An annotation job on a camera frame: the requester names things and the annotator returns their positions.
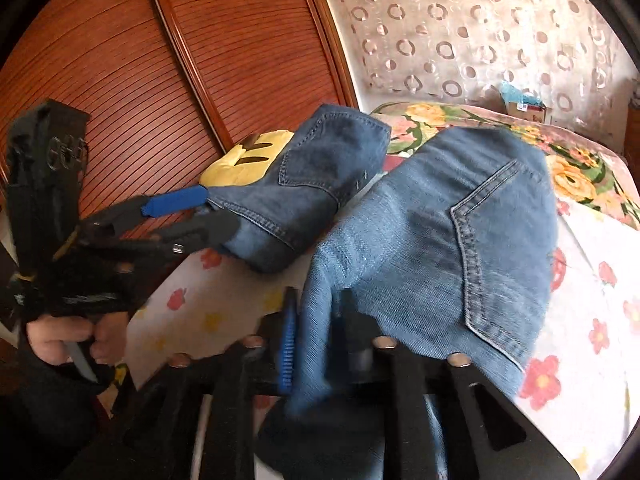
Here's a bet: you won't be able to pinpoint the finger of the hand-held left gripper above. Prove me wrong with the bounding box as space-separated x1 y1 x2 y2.
100 210 240 281
80 185 208 241

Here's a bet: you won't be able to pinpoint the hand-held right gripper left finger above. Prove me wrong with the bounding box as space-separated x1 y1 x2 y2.
60 285 301 480

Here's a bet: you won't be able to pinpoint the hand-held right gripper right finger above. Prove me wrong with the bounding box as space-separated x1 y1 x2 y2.
342 304 581 480

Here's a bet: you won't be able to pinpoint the person's left hand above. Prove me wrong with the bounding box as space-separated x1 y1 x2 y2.
25 312 129 365

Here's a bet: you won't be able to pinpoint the sheer curtain with circles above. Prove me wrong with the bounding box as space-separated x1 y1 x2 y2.
310 0 640 126

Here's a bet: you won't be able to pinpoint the small cardboard box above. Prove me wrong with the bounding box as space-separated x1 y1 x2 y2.
505 97 553 124

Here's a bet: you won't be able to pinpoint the blue denim pants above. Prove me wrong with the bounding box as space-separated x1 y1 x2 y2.
206 104 561 480

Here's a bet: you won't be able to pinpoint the wooden slatted wardrobe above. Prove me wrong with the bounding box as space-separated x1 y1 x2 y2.
0 0 358 271

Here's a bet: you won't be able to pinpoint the yellow pillow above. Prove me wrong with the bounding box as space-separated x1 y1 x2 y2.
199 130 296 188

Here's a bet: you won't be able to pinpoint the floral blanket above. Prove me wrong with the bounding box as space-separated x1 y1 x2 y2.
370 102 640 231

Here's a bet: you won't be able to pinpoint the white flower print bed sheet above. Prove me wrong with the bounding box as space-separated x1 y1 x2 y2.
115 155 640 480

